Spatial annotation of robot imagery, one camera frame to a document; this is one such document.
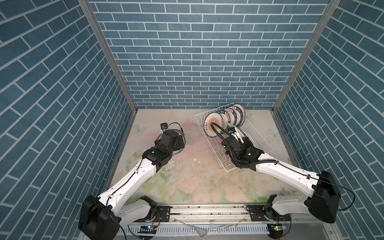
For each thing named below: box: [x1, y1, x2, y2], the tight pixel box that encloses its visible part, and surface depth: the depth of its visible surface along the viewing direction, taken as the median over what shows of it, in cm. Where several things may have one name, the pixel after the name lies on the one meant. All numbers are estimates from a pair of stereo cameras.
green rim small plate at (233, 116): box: [224, 108, 238, 127], surface depth 103 cm
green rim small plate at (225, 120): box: [219, 112, 228, 130], surface depth 101 cm
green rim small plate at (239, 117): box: [230, 106, 243, 127], surface depth 104 cm
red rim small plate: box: [234, 103, 247, 128], surface depth 101 cm
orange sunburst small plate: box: [203, 112, 224, 138], surface depth 105 cm
